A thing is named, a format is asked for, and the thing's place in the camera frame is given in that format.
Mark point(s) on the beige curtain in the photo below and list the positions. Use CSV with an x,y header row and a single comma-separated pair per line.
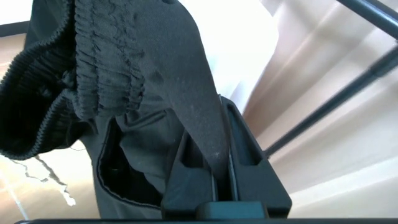
x,y
326,124

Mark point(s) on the black garment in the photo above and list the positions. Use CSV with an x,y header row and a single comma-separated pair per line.
x,y
140,77

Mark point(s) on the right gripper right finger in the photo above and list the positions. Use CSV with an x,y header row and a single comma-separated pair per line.
x,y
258,177

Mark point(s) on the black clothes rack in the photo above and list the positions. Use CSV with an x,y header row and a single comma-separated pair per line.
x,y
342,96

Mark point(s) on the white garment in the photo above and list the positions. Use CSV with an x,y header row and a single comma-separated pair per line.
x,y
236,40

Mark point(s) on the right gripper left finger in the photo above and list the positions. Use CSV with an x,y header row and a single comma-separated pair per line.
x,y
189,183

